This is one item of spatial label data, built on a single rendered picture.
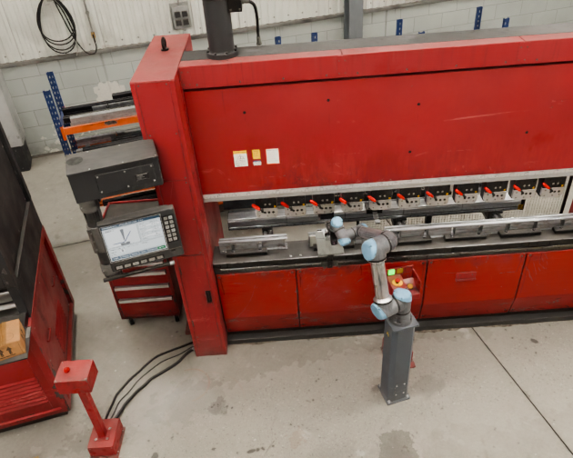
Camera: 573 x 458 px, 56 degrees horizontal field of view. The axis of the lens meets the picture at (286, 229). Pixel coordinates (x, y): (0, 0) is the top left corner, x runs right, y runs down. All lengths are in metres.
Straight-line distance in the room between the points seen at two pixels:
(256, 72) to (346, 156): 0.82
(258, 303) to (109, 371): 1.32
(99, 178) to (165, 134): 0.47
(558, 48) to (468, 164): 0.86
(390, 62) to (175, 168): 1.44
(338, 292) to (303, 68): 1.74
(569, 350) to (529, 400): 0.63
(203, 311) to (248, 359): 0.59
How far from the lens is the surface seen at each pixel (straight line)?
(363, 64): 3.32
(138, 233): 3.34
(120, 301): 4.65
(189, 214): 3.56
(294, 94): 3.36
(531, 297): 4.67
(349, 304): 4.26
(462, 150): 3.75
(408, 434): 4.01
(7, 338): 3.56
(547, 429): 4.26
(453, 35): 3.60
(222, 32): 3.31
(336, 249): 3.76
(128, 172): 3.14
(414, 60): 3.38
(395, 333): 3.58
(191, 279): 3.91
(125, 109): 5.08
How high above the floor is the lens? 3.36
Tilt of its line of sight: 37 degrees down
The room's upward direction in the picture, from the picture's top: 4 degrees counter-clockwise
